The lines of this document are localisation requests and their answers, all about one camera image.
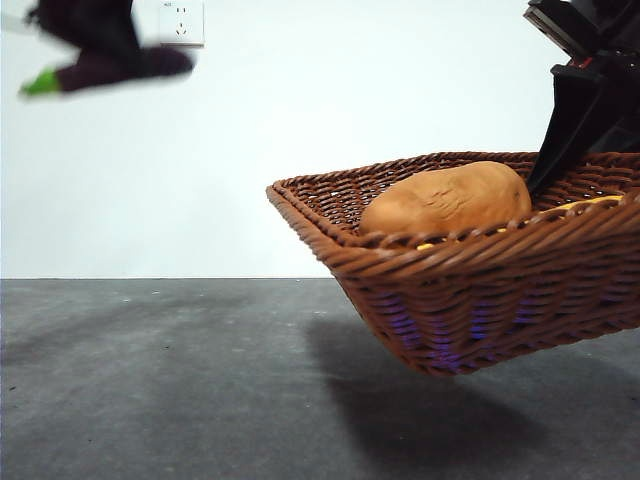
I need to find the brown wicker basket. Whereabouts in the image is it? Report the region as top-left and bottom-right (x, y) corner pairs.
(265, 151), (640, 378)

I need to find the purple eggplant with green stem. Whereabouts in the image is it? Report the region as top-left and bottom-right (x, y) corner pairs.
(18, 45), (196, 100)

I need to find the yellow squash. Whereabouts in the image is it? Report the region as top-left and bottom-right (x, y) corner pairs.
(415, 194), (625, 252)

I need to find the white wall socket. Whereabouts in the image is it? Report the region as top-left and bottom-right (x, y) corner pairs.
(158, 0), (206, 50)

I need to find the brown potato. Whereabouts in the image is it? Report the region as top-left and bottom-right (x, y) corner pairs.
(358, 160), (533, 238)

